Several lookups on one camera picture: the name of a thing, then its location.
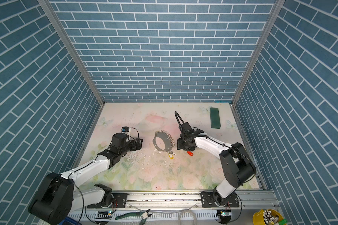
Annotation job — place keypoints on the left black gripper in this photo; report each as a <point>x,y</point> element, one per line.
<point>139,145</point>

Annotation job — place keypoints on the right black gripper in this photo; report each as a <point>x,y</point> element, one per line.
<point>179,145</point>

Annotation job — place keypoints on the metal key organizer ring plate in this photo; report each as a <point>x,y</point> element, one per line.
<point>163,141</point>

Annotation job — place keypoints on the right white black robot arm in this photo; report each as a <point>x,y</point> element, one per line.
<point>237,167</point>

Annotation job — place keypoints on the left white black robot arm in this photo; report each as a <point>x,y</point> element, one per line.
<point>59,194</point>

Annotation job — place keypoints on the green rectangular block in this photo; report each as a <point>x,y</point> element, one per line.
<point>214,118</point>

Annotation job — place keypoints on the clear plastic tube loop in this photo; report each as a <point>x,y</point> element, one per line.
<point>187,215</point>

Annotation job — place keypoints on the yellow cup with screws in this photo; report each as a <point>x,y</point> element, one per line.
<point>268,217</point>

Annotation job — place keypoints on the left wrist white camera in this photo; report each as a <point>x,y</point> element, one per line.
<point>125,129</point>

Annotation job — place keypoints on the green handled pliers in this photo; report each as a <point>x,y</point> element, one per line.
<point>144,215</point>

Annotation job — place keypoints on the aluminium mounting rail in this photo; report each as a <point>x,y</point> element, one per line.
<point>160,202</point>

